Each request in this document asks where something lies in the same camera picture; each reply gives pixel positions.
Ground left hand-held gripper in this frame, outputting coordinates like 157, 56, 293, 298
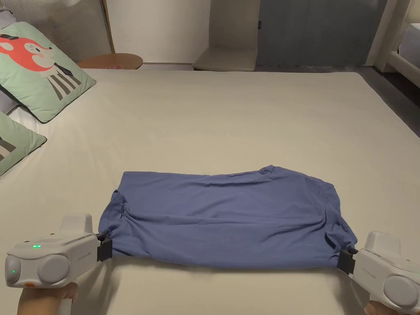
5, 213, 113, 315

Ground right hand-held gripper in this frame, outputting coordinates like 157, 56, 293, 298
336, 231, 420, 310

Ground blue shirt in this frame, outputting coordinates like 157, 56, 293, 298
98, 164, 358, 269

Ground person's right hand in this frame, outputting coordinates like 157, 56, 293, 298
363, 300, 399, 315

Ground person's left hand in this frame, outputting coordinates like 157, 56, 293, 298
17, 281, 79, 315

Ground green cushion with fox print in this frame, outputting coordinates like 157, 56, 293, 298
0, 21, 97, 124
0, 111, 48, 178

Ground bed with beige sheet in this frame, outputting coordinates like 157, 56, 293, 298
0, 68, 420, 315

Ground round wooden side table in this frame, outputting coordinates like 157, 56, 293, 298
77, 53, 144, 70

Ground beige padded chair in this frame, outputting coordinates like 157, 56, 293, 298
192, 0, 260, 72

